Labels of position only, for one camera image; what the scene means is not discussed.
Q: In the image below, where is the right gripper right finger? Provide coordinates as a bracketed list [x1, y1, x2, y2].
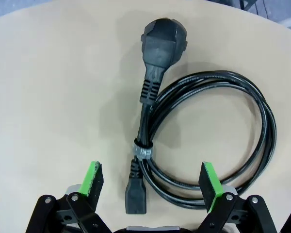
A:
[196, 162, 278, 233]

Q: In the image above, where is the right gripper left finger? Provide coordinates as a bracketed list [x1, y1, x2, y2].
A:
[25, 161, 112, 233]

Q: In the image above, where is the black power cable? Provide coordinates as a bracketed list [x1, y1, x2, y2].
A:
[125, 17, 277, 215]

